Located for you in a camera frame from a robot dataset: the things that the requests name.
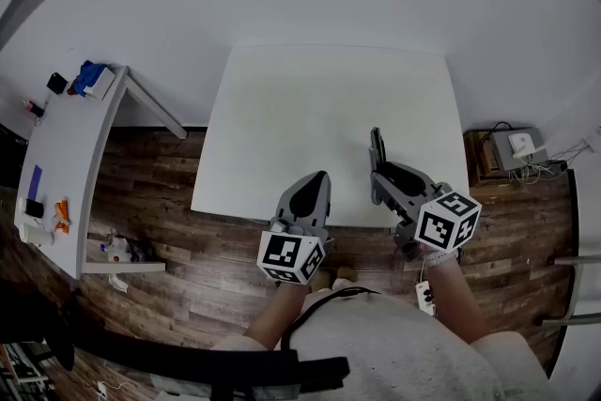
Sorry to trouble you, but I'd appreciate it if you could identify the person's shoe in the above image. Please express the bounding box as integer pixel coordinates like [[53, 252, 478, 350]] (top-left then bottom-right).
[[311, 269, 333, 293], [332, 266, 358, 286]]

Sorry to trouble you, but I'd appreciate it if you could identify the white wristband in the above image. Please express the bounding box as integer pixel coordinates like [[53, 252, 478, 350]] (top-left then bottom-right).
[[421, 248, 462, 270]]

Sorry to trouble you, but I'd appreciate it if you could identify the white router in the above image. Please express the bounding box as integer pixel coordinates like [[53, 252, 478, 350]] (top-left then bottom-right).
[[507, 131, 535, 155]]

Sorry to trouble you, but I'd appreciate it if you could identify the purple notebook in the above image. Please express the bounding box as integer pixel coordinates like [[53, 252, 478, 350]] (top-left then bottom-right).
[[27, 164, 44, 202]]

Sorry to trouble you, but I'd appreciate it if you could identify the blue cloth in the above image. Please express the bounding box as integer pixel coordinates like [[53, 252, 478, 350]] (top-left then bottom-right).
[[71, 59, 109, 97]]

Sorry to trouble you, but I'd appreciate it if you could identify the white metal rack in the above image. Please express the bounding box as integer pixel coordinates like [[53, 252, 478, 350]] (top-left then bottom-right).
[[0, 341, 54, 401]]

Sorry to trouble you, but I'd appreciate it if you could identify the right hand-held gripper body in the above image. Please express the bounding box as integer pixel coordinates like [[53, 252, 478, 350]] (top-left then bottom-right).
[[391, 180, 484, 263]]

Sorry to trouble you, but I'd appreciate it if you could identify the white paper roll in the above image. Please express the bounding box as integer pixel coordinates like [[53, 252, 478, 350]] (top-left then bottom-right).
[[20, 222, 56, 249]]

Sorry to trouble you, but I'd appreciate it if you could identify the small black box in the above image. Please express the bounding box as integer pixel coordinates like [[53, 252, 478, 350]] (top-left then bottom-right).
[[45, 70, 69, 96]]

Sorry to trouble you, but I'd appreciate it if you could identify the person's grey shirt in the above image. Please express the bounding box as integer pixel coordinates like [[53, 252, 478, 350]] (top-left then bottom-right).
[[209, 289, 561, 401]]

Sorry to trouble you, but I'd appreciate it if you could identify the long black cable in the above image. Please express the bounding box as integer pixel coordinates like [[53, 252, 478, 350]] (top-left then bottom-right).
[[482, 121, 516, 143]]

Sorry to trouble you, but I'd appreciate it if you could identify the black pouch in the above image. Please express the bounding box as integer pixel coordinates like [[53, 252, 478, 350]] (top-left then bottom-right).
[[23, 197, 47, 221]]

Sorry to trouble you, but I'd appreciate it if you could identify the person's right shoe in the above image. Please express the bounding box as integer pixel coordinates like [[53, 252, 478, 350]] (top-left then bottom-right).
[[332, 266, 358, 286]]

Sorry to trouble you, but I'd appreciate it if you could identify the white plastic bag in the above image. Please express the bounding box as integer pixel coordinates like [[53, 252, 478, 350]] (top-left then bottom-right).
[[108, 272, 130, 296]]

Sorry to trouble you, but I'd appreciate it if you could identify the white table frame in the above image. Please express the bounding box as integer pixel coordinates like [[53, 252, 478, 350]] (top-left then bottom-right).
[[533, 254, 601, 329]]

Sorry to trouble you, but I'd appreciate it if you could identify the white square table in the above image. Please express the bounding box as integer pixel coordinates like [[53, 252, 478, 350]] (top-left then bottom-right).
[[189, 43, 471, 230]]

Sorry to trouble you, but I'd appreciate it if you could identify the orange tool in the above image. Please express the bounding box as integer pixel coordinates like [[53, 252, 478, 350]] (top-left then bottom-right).
[[53, 198, 72, 236]]

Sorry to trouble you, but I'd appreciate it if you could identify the white long table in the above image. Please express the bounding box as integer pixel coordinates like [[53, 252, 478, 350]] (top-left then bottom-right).
[[12, 64, 190, 282]]

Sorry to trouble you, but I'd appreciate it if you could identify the white wall socket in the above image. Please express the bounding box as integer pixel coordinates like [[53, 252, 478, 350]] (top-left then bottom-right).
[[581, 125, 601, 154]]

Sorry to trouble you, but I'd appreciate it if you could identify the black chair backrest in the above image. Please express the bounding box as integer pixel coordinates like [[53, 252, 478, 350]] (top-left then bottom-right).
[[69, 322, 352, 394]]

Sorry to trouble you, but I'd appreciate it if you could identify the white cardboard box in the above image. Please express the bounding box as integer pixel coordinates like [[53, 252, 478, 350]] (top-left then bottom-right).
[[83, 66, 117, 102]]

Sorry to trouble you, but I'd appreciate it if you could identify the small red object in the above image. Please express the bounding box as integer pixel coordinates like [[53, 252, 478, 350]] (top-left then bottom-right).
[[20, 98, 47, 118]]

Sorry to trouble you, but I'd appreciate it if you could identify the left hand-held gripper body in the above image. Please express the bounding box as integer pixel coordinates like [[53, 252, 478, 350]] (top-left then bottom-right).
[[255, 214, 331, 286]]

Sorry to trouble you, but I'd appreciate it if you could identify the person's left forearm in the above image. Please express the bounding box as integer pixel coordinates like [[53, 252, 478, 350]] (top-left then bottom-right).
[[242, 280, 312, 351]]

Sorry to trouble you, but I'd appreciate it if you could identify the person's left shoe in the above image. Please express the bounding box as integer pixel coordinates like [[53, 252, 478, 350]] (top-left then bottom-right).
[[311, 269, 333, 293]]

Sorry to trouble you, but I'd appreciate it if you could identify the flat grey device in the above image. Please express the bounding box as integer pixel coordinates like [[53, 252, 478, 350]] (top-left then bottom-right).
[[489, 126, 551, 174]]

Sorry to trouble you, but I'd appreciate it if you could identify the black waste bin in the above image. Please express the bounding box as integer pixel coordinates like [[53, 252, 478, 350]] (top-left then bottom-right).
[[125, 238, 156, 264]]

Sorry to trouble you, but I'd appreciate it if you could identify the person's right forearm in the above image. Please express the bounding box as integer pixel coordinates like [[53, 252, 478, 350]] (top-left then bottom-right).
[[424, 255, 490, 345]]

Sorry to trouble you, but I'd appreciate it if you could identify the white cable bundle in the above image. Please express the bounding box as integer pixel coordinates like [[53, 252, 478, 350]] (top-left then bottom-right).
[[508, 137, 591, 185]]

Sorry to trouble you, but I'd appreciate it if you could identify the stack of cardboard boxes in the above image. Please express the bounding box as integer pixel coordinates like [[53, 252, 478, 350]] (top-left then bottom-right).
[[463, 129, 514, 188]]

